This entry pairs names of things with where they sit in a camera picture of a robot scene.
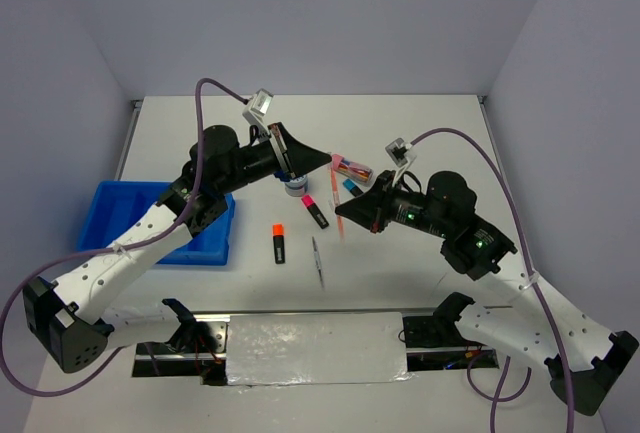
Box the purple cable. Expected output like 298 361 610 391
0 77 249 399
407 127 576 433

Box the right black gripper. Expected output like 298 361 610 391
335 169 450 237

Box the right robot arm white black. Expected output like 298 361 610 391
335 170 639 416

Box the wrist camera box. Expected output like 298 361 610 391
385 138 417 174
242 89 273 128

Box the orange-red pen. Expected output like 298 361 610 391
328 164 345 243

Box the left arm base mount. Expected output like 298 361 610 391
132 299 230 386

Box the blue plastic compartment tray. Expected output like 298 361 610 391
76 181 235 267

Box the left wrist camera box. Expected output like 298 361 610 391
242 89 273 128

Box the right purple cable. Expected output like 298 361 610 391
407 127 576 433

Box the clear case of coloured pens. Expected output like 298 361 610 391
331 154 374 185

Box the orange cap black highlighter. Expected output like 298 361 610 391
272 224 286 264

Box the silver foil panel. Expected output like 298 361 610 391
226 312 410 386

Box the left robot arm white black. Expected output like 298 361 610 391
22 123 331 373

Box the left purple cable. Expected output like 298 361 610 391
0 77 249 399

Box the grey black pen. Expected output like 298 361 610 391
311 236 326 291

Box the blue cap black highlighter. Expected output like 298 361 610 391
342 179 363 197

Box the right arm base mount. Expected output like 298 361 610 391
398 293 498 373

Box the pink cap black highlighter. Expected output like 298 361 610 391
301 194 329 229

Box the left blue-lidded round jar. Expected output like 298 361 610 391
284 175 308 197

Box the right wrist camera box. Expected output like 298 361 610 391
385 138 417 174

